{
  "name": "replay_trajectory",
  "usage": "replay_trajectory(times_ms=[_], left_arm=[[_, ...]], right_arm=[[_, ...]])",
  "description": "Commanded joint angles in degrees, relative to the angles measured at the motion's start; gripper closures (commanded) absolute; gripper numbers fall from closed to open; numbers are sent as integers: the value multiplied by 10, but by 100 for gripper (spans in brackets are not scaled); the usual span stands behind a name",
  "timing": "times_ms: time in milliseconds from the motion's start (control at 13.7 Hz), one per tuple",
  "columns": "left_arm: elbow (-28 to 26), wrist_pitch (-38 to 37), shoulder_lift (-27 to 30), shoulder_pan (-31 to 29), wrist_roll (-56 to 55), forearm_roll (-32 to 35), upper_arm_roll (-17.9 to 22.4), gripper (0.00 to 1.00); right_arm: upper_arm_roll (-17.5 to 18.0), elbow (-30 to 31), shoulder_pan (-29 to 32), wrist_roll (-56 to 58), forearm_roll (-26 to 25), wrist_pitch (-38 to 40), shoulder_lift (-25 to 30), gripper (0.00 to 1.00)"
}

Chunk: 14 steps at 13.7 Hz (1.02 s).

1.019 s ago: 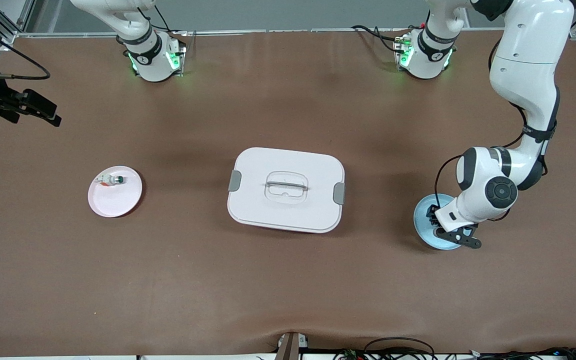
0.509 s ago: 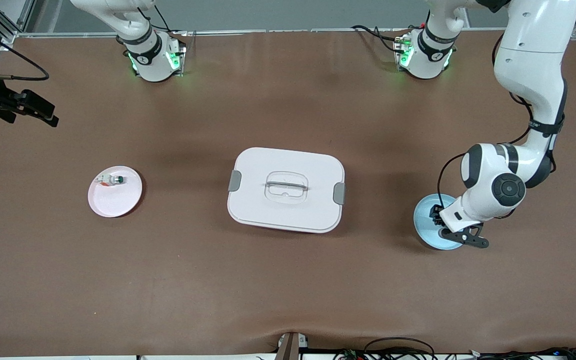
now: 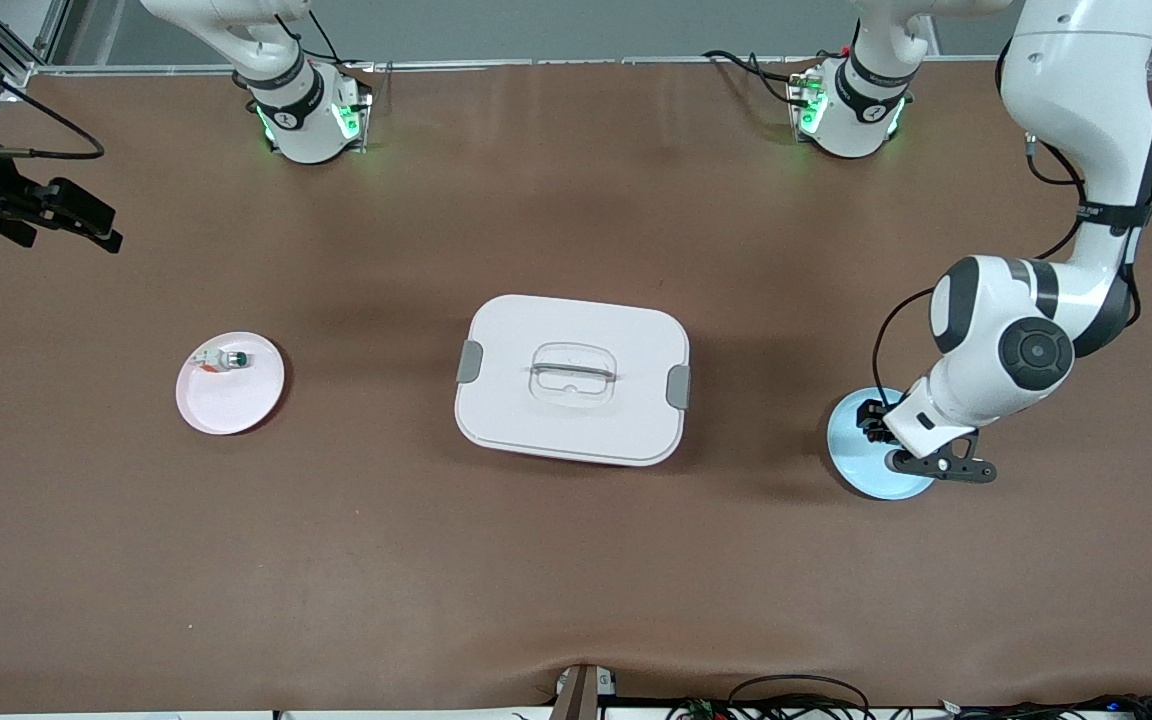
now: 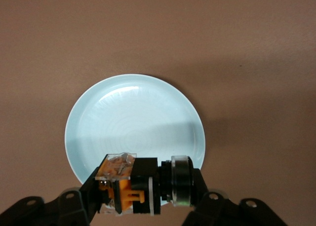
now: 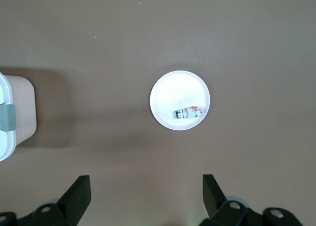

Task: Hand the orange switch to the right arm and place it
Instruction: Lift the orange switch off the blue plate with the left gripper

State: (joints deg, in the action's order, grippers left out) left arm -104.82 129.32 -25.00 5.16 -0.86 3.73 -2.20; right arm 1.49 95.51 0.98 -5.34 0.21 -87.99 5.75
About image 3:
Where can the blue round plate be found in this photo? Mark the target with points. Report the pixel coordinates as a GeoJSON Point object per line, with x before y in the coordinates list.
{"type": "Point", "coordinates": [856, 470]}

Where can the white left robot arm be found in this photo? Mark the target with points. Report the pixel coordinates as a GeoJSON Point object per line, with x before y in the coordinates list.
{"type": "Point", "coordinates": [1076, 100]}

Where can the small white tag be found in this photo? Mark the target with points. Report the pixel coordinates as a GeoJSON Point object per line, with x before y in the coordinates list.
{"type": "Point", "coordinates": [606, 682]}

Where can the pink round plate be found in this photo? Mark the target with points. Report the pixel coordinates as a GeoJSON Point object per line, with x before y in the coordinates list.
{"type": "Point", "coordinates": [231, 405]}

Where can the grey box latch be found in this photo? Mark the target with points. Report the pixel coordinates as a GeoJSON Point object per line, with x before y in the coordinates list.
{"type": "Point", "coordinates": [678, 387]}
{"type": "Point", "coordinates": [469, 361]}

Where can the orange push-button switch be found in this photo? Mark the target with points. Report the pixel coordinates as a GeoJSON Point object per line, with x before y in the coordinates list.
{"type": "Point", "coordinates": [874, 433]}

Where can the silver table edge rail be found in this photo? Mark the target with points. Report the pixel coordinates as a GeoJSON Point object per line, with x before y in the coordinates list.
{"type": "Point", "coordinates": [536, 64]}

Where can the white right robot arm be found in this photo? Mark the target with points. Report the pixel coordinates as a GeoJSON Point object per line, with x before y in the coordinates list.
{"type": "Point", "coordinates": [306, 120]}

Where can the white lidded storage box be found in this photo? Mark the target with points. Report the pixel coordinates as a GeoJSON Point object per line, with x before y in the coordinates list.
{"type": "Point", "coordinates": [576, 430]}

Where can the aluminium frame profile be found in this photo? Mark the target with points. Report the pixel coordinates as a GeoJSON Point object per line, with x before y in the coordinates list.
{"type": "Point", "coordinates": [18, 72]}

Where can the brown post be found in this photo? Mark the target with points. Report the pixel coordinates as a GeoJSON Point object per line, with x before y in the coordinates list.
{"type": "Point", "coordinates": [576, 700]}

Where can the small white green component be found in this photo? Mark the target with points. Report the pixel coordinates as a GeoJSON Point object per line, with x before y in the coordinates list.
{"type": "Point", "coordinates": [221, 361]}

